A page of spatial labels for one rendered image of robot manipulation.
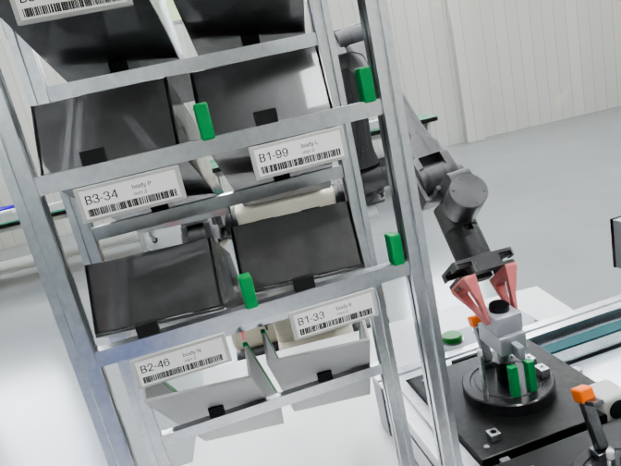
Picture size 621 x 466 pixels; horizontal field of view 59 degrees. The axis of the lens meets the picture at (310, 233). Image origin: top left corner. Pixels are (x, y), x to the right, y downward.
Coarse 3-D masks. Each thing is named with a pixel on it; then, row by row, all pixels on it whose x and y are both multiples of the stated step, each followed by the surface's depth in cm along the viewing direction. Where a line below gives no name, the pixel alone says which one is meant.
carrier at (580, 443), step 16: (608, 432) 74; (544, 448) 74; (560, 448) 73; (576, 448) 73; (592, 448) 68; (608, 448) 57; (512, 464) 72; (528, 464) 72; (544, 464) 71; (560, 464) 71; (576, 464) 68; (592, 464) 67; (608, 464) 57
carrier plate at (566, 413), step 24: (552, 360) 93; (456, 384) 93; (576, 384) 86; (456, 408) 86; (552, 408) 82; (576, 408) 80; (480, 432) 80; (504, 432) 79; (528, 432) 78; (552, 432) 77; (576, 432) 77; (480, 456) 75; (504, 456) 75
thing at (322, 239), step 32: (256, 224) 58; (288, 224) 58; (320, 224) 58; (352, 224) 58; (256, 256) 58; (288, 256) 58; (320, 256) 58; (352, 256) 58; (256, 288) 69; (288, 288) 62
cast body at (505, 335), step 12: (492, 300) 85; (504, 300) 84; (492, 312) 83; (504, 312) 82; (516, 312) 82; (480, 324) 87; (492, 324) 82; (504, 324) 82; (516, 324) 82; (480, 336) 88; (492, 336) 84; (504, 336) 82; (516, 336) 82; (492, 348) 85; (504, 348) 82; (516, 348) 81
